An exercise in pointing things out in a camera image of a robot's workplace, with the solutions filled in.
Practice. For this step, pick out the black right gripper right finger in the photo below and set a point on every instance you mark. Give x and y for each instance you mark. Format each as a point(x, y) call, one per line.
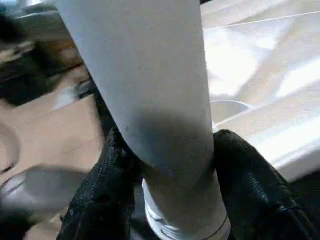
point(262, 200)

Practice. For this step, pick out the white plastic table leg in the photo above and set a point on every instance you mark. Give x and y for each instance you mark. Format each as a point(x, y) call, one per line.
point(150, 75)

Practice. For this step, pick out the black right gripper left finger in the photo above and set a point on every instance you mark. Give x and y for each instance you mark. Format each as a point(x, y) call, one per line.
point(105, 200)

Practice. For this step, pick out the silver robot leg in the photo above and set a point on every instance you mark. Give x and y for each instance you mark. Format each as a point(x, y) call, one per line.
point(37, 187)

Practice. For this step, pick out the white plastic table top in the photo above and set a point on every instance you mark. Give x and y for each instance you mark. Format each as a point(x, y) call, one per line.
point(262, 75)

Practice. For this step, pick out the black work mat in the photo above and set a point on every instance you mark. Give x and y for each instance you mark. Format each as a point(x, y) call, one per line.
point(308, 192)

